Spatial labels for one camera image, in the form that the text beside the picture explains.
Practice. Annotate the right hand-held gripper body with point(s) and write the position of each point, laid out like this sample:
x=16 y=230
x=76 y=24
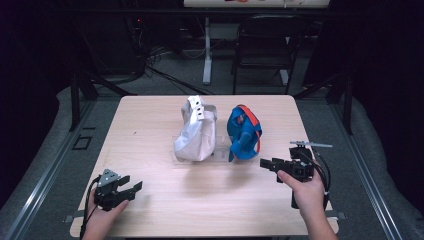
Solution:
x=300 y=166

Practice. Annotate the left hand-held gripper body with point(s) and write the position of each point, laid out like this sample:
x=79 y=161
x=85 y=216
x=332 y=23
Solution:
x=106 y=193

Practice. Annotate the blue cap with orange trim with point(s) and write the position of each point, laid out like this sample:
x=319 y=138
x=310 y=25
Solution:
x=243 y=133

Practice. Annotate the beige baseball cap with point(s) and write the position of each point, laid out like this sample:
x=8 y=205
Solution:
x=196 y=140

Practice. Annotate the person's left hand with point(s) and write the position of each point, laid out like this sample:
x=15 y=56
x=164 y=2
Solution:
x=103 y=216

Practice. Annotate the person's right hand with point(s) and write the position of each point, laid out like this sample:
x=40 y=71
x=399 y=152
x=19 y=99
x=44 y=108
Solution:
x=308 y=193

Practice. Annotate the black metal stand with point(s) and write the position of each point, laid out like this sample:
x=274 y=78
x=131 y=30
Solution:
x=76 y=100
x=346 y=100

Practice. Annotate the black folding chair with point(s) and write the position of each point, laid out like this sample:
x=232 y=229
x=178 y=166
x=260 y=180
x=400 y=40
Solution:
x=266 y=50

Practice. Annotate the white desk leg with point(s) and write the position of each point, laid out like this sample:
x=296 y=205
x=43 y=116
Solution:
x=207 y=63

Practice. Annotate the aluminium floor rail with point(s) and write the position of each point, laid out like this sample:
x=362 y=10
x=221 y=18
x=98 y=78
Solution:
x=50 y=173
x=366 y=173

